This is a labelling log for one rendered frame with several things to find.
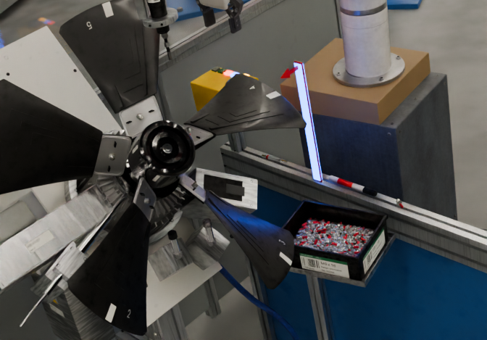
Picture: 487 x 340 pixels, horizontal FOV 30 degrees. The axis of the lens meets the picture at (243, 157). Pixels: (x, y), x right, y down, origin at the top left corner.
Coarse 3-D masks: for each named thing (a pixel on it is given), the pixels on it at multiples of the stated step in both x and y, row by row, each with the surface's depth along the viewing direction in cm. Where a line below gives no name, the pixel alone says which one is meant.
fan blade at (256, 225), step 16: (208, 192) 189; (224, 208) 186; (224, 224) 181; (240, 224) 185; (256, 224) 192; (272, 224) 197; (240, 240) 181; (256, 240) 185; (272, 240) 190; (288, 240) 195; (256, 256) 181; (272, 256) 185; (288, 256) 190; (272, 272) 182; (272, 288) 179
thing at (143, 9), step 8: (136, 0) 173; (144, 0) 174; (136, 8) 174; (144, 8) 174; (168, 8) 178; (144, 16) 175; (168, 16) 175; (176, 16) 175; (144, 24) 175; (152, 24) 174; (160, 24) 173; (168, 24) 174
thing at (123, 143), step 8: (104, 136) 178; (112, 136) 179; (120, 136) 180; (104, 144) 179; (112, 144) 180; (120, 144) 180; (128, 144) 181; (104, 152) 180; (112, 152) 181; (120, 152) 181; (128, 152) 182; (96, 160) 180; (104, 160) 181; (112, 160) 182; (120, 160) 182; (96, 168) 181; (104, 168) 182; (112, 168) 183; (120, 168) 183
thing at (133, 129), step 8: (152, 96) 186; (136, 104) 187; (144, 104) 187; (152, 104) 186; (120, 112) 189; (128, 112) 188; (136, 112) 187; (144, 112) 187; (152, 112) 186; (160, 112) 185; (128, 120) 188; (136, 120) 187; (144, 120) 186; (152, 120) 186; (128, 128) 188; (136, 128) 187
